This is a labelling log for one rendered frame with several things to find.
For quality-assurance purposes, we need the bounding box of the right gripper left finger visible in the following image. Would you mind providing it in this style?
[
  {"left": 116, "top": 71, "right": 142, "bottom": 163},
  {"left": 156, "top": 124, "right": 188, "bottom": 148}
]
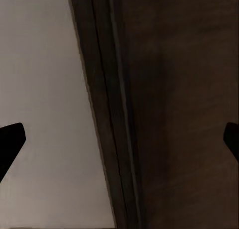
[{"left": 0, "top": 123, "right": 26, "bottom": 182}]

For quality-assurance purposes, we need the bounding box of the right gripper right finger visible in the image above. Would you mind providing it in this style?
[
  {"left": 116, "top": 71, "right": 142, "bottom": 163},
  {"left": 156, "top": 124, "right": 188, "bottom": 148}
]
[{"left": 223, "top": 122, "right": 239, "bottom": 162}]

